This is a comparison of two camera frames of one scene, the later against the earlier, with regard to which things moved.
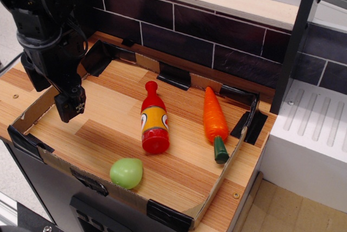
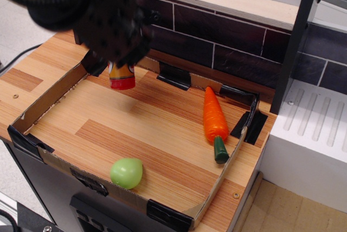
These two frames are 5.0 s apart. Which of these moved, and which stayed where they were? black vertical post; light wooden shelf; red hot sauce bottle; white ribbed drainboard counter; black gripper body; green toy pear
Moved: black gripper body; red hot sauce bottle
Stayed: white ribbed drainboard counter; green toy pear; black vertical post; light wooden shelf
